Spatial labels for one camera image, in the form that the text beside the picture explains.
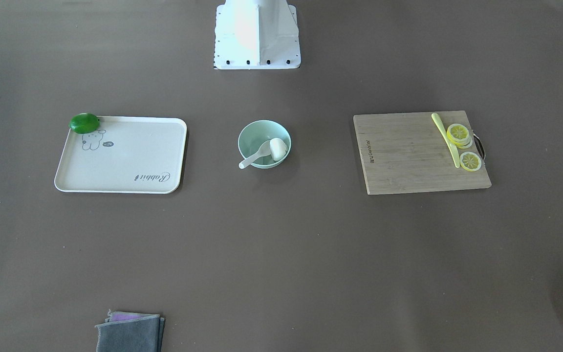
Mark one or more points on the green lime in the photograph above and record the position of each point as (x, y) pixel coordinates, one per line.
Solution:
(84, 123)

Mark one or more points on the grey folded cloth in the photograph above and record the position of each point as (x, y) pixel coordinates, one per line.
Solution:
(130, 332)

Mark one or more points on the wooden cutting board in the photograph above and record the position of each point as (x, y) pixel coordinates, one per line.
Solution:
(405, 153)

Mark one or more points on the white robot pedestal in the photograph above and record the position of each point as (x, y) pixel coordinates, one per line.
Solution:
(256, 35)

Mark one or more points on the white rabbit tray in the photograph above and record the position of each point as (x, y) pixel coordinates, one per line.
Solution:
(138, 155)

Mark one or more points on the yellow plastic knife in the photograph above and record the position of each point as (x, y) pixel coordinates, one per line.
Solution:
(451, 146)

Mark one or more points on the single lemon slice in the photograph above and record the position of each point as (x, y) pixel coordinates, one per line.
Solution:
(470, 161)

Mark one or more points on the stacked lemon slice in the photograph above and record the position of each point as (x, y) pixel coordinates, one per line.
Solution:
(459, 135)

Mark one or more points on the white steamed bun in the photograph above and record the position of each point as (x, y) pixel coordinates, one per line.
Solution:
(278, 149)

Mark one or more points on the mint green bowl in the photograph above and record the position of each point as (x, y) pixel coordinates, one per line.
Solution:
(256, 133)

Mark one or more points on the white ceramic spoon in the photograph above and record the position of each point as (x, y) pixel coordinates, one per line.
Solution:
(264, 150)

